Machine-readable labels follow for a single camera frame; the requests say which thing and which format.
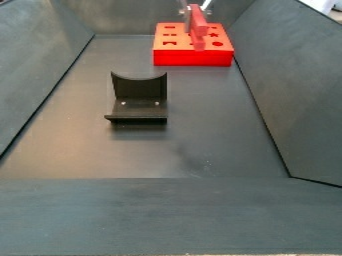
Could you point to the black curved holder stand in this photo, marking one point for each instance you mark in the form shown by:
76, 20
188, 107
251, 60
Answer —
140, 99

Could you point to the red shape-sorting board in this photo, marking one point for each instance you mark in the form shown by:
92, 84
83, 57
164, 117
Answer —
173, 50

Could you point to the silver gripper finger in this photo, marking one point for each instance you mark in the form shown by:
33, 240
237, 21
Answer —
204, 6
184, 11

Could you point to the red double-square peg block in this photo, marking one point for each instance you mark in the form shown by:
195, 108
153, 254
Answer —
197, 27

